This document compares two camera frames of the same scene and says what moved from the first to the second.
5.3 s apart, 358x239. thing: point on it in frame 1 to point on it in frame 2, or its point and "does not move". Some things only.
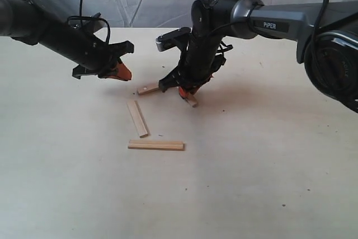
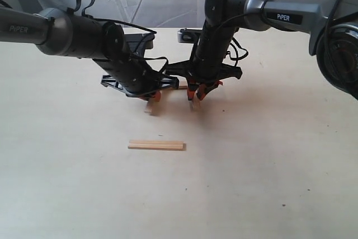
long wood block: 156,145 does not move
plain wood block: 137,118 to 152,108
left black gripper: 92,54 to 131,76
